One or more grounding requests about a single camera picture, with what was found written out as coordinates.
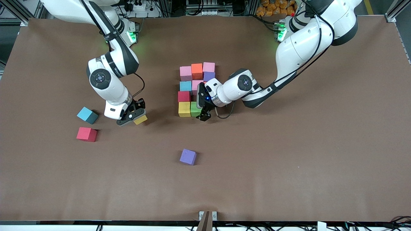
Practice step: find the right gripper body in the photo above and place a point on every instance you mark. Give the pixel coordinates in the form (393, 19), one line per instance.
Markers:
(139, 104)

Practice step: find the yellow foam cube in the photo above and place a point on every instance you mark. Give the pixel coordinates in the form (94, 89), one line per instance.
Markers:
(184, 109)
(141, 120)

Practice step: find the green foam cube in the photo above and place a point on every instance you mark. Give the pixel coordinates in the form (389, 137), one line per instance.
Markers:
(194, 109)

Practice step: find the pink foam cube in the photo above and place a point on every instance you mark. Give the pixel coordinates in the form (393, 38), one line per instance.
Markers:
(186, 73)
(208, 66)
(195, 87)

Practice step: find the purple foam cube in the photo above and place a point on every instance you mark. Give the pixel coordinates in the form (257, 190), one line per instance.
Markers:
(188, 156)
(208, 74)

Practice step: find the red foam cube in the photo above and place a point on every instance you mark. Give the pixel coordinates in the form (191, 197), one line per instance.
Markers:
(86, 134)
(184, 96)

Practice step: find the blue foam cube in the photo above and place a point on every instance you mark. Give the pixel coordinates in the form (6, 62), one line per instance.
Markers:
(185, 86)
(86, 114)

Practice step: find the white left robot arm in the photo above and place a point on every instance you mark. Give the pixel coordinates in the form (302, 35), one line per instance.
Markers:
(298, 45)

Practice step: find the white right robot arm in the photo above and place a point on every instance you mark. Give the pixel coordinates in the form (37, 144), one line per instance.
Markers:
(114, 91)

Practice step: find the grey equipment rack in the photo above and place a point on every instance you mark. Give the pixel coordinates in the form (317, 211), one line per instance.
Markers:
(205, 4)

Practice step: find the white power strip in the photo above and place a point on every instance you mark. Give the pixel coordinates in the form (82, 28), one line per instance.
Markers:
(143, 8)

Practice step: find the orange snack bag pile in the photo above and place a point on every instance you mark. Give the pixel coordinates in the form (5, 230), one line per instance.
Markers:
(273, 8)

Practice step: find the brown table cover sheet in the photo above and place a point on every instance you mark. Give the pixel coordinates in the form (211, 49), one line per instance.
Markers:
(289, 192)

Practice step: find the small metal bracket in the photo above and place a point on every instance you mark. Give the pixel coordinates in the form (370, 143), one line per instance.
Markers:
(201, 215)

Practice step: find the brown camera post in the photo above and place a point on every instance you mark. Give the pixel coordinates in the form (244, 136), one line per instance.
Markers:
(205, 223)

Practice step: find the aluminium frame profile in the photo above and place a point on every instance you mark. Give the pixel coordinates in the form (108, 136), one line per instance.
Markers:
(14, 11)
(396, 9)

